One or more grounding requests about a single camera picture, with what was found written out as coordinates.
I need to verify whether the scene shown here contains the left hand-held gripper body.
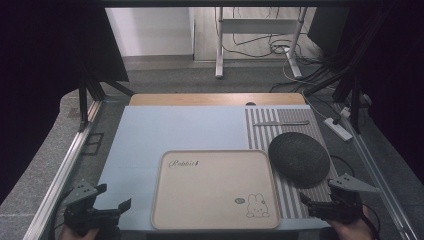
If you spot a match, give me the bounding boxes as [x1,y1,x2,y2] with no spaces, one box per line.
[61,179,122,237]

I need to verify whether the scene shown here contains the beige tray with rabbit print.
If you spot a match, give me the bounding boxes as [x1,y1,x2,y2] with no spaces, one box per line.
[150,149,282,232]

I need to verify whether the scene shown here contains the white metal desk frame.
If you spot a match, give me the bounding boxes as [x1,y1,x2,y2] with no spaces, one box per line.
[214,7,310,81]

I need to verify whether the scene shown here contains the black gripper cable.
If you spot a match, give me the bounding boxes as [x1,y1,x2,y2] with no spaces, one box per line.
[360,202,382,240]

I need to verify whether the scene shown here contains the silver table knife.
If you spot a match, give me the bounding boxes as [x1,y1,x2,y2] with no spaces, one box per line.
[252,120,310,127]

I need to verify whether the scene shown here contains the black metal stand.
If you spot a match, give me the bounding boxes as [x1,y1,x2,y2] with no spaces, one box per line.
[77,64,135,133]
[302,6,396,135]

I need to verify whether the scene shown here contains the aluminium frame rail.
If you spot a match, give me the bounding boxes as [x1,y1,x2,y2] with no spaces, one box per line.
[22,99,103,240]
[334,102,419,240]

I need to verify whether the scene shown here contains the light blue table mat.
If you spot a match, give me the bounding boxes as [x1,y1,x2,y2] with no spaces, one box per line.
[94,105,332,232]

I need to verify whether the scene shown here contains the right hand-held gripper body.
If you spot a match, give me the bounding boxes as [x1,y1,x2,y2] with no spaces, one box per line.
[308,172,381,225]

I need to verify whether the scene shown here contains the grey striped placemat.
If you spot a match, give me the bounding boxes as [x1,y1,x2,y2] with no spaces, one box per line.
[244,107,340,220]

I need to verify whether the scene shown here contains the person's left hand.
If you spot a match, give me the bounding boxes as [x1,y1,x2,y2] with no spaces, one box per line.
[58,226,101,240]

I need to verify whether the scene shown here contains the black curtain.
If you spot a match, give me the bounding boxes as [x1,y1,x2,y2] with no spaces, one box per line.
[343,0,424,186]
[0,0,130,205]

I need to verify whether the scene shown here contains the white cable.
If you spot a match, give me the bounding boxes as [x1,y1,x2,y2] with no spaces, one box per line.
[282,46,329,121]

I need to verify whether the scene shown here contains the dark round woven mat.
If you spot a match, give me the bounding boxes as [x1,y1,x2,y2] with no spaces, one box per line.
[267,131,332,190]

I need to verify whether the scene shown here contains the wooden table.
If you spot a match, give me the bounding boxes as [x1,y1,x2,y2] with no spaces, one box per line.
[128,92,307,107]

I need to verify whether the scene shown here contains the person's right hand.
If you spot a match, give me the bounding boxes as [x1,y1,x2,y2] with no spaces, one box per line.
[324,207,378,240]

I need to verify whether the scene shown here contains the white power strip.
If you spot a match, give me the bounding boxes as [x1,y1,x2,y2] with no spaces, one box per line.
[323,117,354,142]

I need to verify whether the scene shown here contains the black floor cable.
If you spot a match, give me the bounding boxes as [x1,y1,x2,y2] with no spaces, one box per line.
[329,154,357,178]

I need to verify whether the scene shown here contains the bundle of black cables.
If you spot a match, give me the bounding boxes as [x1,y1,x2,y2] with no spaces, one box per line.
[269,49,348,94]

